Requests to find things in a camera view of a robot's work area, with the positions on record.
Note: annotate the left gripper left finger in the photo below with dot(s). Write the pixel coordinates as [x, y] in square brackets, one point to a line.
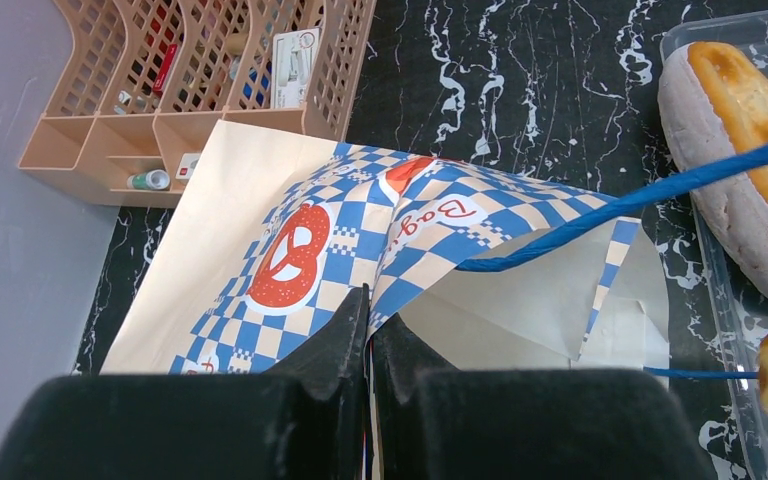
[303, 418]

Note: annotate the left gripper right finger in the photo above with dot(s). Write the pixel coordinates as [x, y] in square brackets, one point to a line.
[439, 422]

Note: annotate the blue checkered paper bag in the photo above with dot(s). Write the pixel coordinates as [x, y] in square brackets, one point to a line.
[494, 270]

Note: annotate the fake long baguette roll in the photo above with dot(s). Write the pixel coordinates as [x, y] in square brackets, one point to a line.
[718, 127]

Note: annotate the small white card box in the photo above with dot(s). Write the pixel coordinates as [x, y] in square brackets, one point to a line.
[186, 166]

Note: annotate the green white glue tube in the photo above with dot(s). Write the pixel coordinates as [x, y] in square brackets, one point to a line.
[153, 180]

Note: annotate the clear plastic tray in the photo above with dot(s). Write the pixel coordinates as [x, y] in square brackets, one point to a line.
[734, 259]

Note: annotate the white stapler box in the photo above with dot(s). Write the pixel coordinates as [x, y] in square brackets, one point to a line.
[293, 55]

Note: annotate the peach plastic file organizer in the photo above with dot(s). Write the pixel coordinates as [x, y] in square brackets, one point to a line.
[103, 123]

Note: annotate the red small box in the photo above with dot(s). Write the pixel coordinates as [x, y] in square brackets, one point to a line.
[164, 69]

